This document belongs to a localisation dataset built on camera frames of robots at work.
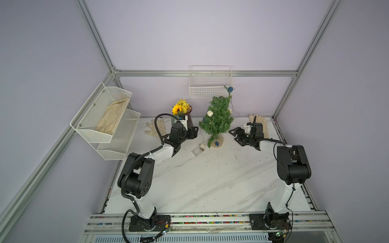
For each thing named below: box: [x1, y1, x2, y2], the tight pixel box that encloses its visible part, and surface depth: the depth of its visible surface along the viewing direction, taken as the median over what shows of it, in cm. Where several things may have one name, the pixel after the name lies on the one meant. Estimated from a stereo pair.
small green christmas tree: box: [199, 85, 235, 148], surface depth 83 cm
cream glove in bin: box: [94, 97, 130, 136], surface depth 80 cm
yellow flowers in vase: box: [171, 98, 194, 129], surface depth 95 cm
